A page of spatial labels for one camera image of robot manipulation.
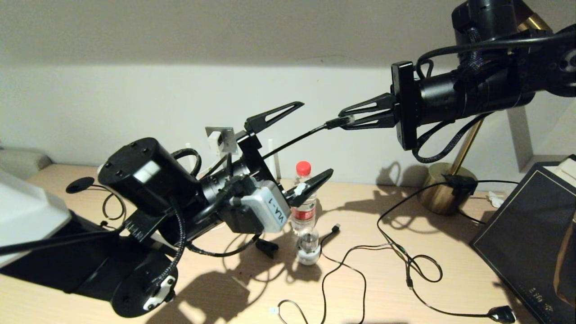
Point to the white wifi router with antennas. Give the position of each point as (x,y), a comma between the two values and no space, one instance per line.
(272,150)

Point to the dark blue gift bag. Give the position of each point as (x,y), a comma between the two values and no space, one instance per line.
(522,252)

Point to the black block on lamp base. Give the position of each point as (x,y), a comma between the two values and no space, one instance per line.
(461,185)

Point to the small white crumpled item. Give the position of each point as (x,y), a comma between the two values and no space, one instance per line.
(495,200)

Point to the small white clear-dome humidifier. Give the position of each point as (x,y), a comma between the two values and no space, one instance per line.
(308,254)

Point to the clear water bottle red cap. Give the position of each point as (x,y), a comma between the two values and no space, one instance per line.
(305,215)

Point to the small black plastic clip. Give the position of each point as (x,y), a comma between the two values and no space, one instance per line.
(270,247)

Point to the white box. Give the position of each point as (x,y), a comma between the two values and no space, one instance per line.
(566,173)

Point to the grey wall power socket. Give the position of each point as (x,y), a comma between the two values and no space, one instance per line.
(229,139)

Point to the grey cushion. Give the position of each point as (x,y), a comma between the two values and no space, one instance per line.
(22,162)

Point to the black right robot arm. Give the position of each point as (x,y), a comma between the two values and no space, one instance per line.
(472,94)

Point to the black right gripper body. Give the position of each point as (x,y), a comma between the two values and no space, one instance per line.
(406,108)

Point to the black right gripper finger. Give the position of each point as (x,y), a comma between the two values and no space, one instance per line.
(373,105)
(378,122)

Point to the black left camera bracket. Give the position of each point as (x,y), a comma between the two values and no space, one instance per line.
(238,220)

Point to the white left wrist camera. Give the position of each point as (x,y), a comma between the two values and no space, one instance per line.
(270,211)

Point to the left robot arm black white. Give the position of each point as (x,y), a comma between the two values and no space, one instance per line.
(135,175)

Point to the brass desk lamp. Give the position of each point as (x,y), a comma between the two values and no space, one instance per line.
(443,200)

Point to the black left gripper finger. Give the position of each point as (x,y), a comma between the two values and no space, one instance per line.
(261,122)
(310,186)

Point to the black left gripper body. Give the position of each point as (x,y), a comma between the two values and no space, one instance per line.
(253,144)

